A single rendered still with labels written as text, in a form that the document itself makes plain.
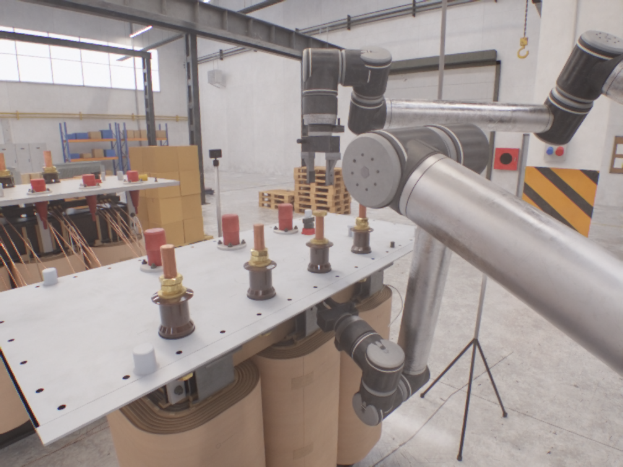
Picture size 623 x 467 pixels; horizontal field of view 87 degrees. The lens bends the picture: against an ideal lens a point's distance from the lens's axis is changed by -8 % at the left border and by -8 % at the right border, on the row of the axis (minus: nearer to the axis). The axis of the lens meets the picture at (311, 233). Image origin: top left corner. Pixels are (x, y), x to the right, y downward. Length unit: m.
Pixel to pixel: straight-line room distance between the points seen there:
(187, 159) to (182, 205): 0.74
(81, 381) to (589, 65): 1.57
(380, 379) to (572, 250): 0.62
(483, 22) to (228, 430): 14.75
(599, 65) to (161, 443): 1.66
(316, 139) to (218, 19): 10.15
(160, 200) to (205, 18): 6.23
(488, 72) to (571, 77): 13.15
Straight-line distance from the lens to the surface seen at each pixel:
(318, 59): 1.12
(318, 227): 1.17
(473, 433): 2.73
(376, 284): 1.66
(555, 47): 5.94
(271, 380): 1.33
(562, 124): 1.51
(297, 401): 1.39
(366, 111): 1.20
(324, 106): 1.11
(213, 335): 0.86
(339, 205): 8.70
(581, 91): 1.46
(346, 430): 1.95
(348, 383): 1.77
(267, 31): 12.36
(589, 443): 2.99
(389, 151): 0.65
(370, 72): 1.14
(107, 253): 2.58
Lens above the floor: 1.79
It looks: 15 degrees down
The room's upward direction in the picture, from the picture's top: straight up
